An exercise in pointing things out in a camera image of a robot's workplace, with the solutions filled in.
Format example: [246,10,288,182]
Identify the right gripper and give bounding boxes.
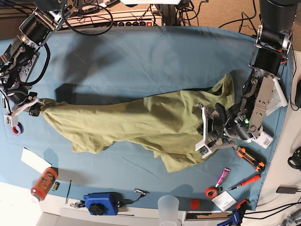
[5,92,45,117]

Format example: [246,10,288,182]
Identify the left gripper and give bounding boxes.
[197,102,238,153]

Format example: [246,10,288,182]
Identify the olive green t-shirt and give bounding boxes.
[41,74,235,172]

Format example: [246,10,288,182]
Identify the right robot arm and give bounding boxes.
[0,0,75,117]

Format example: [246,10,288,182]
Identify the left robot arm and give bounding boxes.
[195,0,300,158]

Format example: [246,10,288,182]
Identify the purple tape roll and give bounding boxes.
[11,122,24,136]

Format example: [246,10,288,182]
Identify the grey remote control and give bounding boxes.
[19,52,40,82]

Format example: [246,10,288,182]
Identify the clear plastic screw box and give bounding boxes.
[253,131,273,149]

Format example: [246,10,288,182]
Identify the pink glue tube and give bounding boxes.
[215,168,230,187]

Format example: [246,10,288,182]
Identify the white paper card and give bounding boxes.
[21,147,52,173]

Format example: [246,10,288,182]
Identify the orange black utility knife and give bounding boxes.
[237,147,266,173]

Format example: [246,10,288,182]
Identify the leaf pattern notebook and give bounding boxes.
[265,78,288,117]

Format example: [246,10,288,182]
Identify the red tape roll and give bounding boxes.
[205,187,219,199]

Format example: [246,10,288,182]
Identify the white square packet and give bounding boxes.
[212,191,237,211]

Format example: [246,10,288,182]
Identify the blue table cloth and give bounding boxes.
[0,25,294,212]

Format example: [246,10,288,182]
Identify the small yellow black battery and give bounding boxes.
[52,182,60,191]

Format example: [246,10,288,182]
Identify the red plastic block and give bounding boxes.
[190,199,200,210]

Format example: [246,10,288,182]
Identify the translucent plastic cup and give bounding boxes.
[158,195,179,226]

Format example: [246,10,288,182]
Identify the blue black clamp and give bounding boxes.
[217,199,249,226]

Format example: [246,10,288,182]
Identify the silver carabiner clip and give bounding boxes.
[134,188,149,196]

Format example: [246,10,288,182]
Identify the black tweezers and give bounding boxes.
[65,180,72,205]

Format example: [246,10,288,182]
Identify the white power strip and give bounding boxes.
[67,7,163,28]

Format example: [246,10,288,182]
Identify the blue plastic box device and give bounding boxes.
[83,193,123,216]

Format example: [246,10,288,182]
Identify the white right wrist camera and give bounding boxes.
[4,114,19,127]

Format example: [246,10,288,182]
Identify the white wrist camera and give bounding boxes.
[195,140,212,159]
[4,114,19,127]

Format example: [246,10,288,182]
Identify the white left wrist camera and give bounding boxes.
[195,140,212,159]

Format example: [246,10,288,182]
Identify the orange handle screwdriver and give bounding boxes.
[228,174,261,191]

